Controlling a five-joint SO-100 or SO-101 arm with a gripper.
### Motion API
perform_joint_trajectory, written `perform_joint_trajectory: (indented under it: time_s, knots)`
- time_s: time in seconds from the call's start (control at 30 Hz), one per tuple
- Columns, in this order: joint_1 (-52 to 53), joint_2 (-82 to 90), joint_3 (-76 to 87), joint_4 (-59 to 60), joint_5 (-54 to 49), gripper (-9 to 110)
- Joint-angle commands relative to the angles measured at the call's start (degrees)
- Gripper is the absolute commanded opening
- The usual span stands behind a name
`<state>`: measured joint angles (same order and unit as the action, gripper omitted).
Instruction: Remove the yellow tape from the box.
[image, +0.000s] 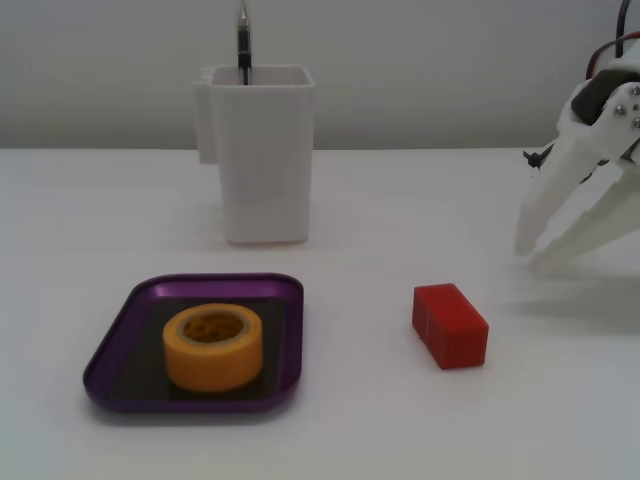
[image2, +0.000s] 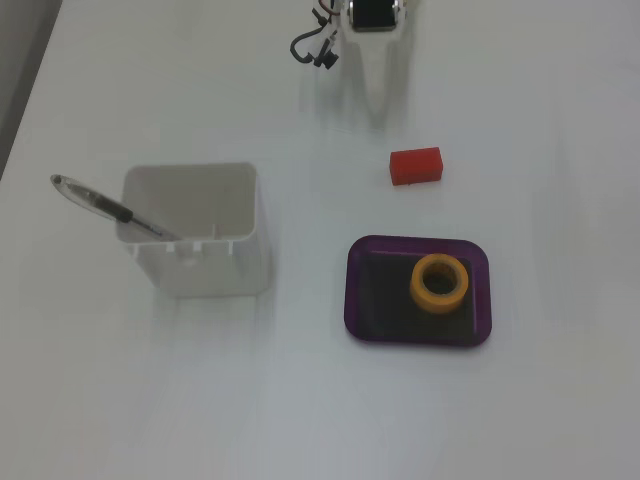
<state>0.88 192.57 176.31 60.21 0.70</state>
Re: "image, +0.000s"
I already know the red and black servo cable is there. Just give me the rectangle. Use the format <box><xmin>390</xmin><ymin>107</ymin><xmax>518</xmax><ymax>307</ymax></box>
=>
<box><xmin>584</xmin><ymin>0</ymin><xmax>640</xmax><ymax>81</ymax></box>

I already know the yellow tape roll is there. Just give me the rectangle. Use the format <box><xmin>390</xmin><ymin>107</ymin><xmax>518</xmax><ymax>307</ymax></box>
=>
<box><xmin>162</xmin><ymin>302</ymin><xmax>265</xmax><ymax>394</ymax></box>

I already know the black ballpoint pen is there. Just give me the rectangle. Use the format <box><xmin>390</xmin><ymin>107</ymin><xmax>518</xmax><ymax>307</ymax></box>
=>
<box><xmin>236</xmin><ymin>0</ymin><xmax>253</xmax><ymax>86</ymax></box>

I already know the white plastic pen holder box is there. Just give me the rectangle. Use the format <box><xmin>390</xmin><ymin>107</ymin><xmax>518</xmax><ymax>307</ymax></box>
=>
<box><xmin>192</xmin><ymin>64</ymin><xmax>317</xmax><ymax>246</ymax></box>

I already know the purple metal tray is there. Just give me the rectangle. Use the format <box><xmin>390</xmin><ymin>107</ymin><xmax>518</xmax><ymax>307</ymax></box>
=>
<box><xmin>82</xmin><ymin>272</ymin><xmax>305</xmax><ymax>415</ymax></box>

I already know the red ribbed plastic block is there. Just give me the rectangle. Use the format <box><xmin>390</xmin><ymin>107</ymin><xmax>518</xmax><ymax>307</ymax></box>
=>
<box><xmin>412</xmin><ymin>282</ymin><xmax>490</xmax><ymax>370</ymax></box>

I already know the white gripper with motor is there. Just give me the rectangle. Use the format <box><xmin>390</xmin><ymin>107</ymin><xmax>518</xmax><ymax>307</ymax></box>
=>
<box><xmin>514</xmin><ymin>51</ymin><xmax>640</xmax><ymax>277</ymax></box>

